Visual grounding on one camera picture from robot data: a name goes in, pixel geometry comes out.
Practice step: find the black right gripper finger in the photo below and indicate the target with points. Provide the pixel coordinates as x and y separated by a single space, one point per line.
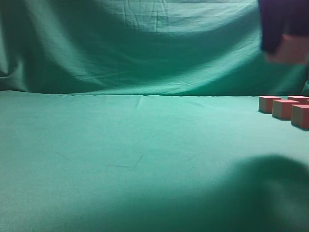
270 41

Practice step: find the green cloth backdrop and cover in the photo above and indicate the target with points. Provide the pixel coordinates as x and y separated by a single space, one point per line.
142 116

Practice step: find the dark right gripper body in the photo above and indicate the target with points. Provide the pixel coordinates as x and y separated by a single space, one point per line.
284 16

